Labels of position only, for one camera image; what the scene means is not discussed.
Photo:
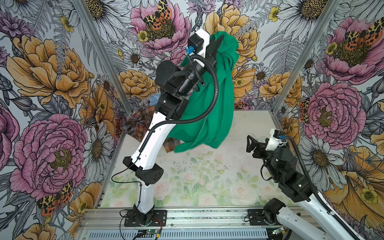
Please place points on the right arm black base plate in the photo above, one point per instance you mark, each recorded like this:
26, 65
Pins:
257, 217

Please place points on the green circuit board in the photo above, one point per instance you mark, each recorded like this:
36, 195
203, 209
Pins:
279, 231
155, 233

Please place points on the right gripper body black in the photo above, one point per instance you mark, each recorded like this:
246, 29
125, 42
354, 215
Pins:
260, 153

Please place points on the corner aluminium post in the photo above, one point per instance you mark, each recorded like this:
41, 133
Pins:
98, 43
313, 38

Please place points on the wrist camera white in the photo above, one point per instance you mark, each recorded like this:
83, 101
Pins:
276, 140
195, 44

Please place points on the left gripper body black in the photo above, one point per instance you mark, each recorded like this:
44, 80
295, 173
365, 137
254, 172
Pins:
213, 60

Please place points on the light blue cloth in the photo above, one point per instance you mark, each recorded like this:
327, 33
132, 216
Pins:
153, 99

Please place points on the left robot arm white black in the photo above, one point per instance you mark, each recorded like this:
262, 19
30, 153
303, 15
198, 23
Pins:
175, 84

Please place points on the left corner aluminium post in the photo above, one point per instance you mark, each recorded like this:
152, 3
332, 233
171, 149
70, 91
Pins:
98, 43

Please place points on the right corner aluminium post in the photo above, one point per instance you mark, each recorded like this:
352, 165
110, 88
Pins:
313, 38

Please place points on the right green circuit board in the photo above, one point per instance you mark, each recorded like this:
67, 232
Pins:
279, 231

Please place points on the aluminium front rail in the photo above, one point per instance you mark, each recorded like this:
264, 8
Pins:
184, 224

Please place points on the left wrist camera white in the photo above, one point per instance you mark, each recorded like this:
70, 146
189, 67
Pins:
195, 44

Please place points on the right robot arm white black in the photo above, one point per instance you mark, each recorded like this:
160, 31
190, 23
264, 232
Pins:
282, 159

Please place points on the red plaid cloth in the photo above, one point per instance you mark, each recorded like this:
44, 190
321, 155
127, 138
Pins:
138, 123

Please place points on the left green circuit board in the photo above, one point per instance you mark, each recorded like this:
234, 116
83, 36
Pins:
155, 233

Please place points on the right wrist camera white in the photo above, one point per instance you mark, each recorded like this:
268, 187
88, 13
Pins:
276, 140

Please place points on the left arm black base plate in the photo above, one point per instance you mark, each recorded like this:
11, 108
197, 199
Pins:
154, 218

